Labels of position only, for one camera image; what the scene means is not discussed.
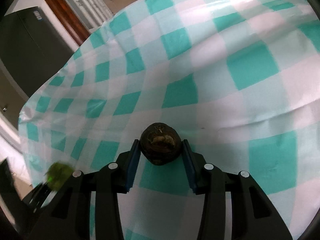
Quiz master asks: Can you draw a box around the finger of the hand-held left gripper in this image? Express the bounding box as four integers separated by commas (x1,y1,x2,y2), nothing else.
22,180,58,214

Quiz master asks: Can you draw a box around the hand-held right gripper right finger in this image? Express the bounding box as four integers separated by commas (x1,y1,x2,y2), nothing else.
181,139,293,240

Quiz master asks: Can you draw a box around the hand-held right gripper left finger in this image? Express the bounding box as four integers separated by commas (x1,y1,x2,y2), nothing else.
27,139,141,240

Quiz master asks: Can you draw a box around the small green round fruit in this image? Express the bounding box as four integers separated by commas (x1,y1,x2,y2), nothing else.
45,162,74,191

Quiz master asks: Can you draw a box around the dark brown round fruit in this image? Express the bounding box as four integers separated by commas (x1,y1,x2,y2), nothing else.
139,122,181,166

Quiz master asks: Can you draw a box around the teal white checked tablecloth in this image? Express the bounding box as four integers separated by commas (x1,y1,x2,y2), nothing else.
18,0,320,240

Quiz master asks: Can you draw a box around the grey cabinet door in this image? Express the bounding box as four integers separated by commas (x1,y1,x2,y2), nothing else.
0,59,29,132

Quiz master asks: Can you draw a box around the dark refrigerator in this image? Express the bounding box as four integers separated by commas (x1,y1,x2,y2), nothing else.
0,6,76,98

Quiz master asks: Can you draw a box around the white panelled door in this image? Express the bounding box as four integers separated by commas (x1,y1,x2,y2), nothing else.
54,0,114,31

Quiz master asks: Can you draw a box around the brown wooden door frame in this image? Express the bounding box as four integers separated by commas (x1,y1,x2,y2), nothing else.
35,0,91,47

